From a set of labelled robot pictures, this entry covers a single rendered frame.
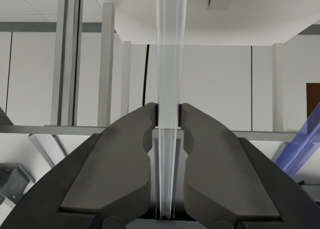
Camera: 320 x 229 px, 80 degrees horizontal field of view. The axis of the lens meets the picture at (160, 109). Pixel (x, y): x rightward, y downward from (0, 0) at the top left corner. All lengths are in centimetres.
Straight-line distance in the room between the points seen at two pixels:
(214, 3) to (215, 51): 148
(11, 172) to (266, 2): 68
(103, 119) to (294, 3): 64
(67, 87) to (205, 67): 163
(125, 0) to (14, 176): 53
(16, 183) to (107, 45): 44
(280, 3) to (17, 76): 224
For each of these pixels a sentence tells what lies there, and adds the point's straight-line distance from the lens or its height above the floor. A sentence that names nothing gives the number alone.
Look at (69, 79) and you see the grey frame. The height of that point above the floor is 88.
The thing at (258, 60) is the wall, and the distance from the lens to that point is 213.
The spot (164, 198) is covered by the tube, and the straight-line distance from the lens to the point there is 24.
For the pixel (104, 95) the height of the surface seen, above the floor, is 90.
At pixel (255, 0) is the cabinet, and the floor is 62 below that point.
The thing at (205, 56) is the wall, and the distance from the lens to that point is 199.
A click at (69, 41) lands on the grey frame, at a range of 49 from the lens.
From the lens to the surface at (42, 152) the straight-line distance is 22.
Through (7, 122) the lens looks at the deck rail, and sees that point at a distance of 29.
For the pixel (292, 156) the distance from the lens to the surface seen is 20.
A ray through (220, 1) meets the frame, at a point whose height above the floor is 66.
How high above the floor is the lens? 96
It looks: 4 degrees down
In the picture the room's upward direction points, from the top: 178 degrees counter-clockwise
